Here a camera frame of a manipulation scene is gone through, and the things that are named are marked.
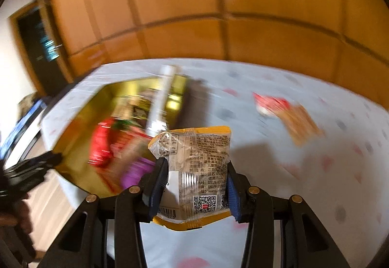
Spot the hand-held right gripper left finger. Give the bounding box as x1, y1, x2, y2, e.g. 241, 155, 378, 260
39, 157, 169, 268

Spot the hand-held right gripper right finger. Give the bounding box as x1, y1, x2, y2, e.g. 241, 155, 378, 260
226, 162, 350, 268

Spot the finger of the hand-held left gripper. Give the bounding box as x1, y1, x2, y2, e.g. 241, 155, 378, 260
4, 149, 63, 196

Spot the purple snack packet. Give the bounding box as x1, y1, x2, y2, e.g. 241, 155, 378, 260
120, 156, 155, 190

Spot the yellow clear cookie packet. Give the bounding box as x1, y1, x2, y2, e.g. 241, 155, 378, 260
148, 126, 233, 231

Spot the peanut bar packet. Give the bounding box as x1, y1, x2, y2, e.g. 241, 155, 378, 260
112, 131, 152, 192

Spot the gold box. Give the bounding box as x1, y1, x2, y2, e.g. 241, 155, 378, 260
52, 75, 210, 196

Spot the brown snack packet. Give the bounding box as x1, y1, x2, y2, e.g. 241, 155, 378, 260
113, 90, 159, 127

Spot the person's left hand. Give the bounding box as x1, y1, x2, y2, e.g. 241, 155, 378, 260
0, 195, 35, 236

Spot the blue and black object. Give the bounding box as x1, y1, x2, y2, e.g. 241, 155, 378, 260
0, 97, 47, 163

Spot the gold and white packet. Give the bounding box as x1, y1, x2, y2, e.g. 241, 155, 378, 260
145, 65, 177, 135

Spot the orange snack packet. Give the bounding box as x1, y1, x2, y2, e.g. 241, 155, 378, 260
277, 104, 324, 147

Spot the red and white snack packet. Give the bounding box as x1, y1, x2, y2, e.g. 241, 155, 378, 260
253, 92, 289, 118

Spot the dark wooden door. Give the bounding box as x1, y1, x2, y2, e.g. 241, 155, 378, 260
10, 2, 75, 97

